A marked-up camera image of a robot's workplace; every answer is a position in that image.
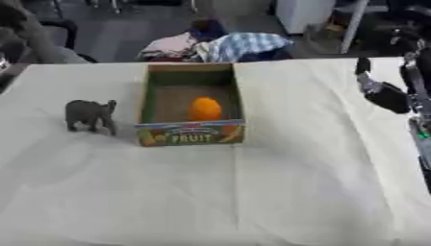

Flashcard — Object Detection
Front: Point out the black chair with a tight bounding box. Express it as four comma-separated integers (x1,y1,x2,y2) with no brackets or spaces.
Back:
38,19,100,64

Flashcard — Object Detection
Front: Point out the pile of clothes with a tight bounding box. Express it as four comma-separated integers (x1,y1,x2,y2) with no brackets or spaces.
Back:
135,18,295,63

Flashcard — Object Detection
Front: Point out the white cabinet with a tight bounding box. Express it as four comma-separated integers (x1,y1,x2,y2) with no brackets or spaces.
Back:
274,0,339,36

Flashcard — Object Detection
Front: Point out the open cardboard box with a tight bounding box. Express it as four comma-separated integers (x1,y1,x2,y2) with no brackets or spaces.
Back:
133,62,248,148

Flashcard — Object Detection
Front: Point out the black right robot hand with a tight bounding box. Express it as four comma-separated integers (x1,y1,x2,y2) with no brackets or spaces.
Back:
353,47,431,115

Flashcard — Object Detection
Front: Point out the grey toy elephant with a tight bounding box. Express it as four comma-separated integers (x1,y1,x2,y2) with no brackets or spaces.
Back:
63,99,120,136

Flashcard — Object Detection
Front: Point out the orange toy fruit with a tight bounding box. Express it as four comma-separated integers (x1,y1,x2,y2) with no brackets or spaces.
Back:
187,96,224,122

